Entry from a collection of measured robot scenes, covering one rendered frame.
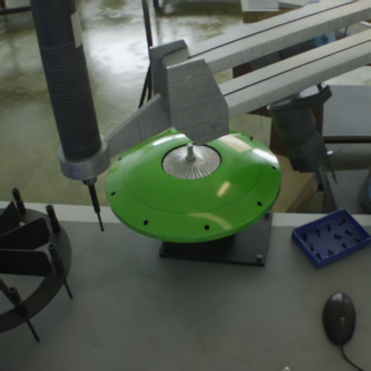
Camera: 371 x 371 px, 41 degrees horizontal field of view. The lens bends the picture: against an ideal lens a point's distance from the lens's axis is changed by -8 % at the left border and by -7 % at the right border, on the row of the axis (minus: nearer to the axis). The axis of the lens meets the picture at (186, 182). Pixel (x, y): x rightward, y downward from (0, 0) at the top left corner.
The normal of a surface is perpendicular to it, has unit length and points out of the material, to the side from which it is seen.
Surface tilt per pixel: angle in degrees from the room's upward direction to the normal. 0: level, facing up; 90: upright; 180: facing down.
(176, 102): 90
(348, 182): 0
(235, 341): 0
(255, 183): 22
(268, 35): 9
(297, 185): 0
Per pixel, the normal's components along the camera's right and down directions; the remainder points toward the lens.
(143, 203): -0.33, -0.54
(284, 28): -0.23, -0.73
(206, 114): 0.35, 0.56
